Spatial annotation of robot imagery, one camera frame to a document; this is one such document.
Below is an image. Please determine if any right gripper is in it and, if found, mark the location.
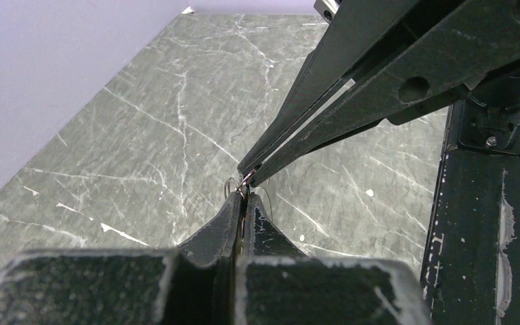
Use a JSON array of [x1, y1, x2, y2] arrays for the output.
[[250, 1, 520, 187]]

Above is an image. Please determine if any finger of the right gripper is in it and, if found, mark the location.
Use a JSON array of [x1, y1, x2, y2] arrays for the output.
[[238, 1, 460, 175]]

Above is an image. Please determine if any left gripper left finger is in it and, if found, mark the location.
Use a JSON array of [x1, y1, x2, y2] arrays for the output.
[[0, 193, 243, 324]]

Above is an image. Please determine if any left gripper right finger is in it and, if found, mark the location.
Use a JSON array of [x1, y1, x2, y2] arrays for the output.
[[235, 194, 431, 324]]

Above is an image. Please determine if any large beaded keyring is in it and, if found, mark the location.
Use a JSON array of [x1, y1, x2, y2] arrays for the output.
[[223, 167, 274, 221]]

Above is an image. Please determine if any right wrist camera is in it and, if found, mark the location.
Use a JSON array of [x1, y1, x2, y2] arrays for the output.
[[313, 0, 342, 23]]

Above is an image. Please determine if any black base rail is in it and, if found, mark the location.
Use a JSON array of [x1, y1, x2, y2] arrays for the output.
[[420, 102, 520, 324]]

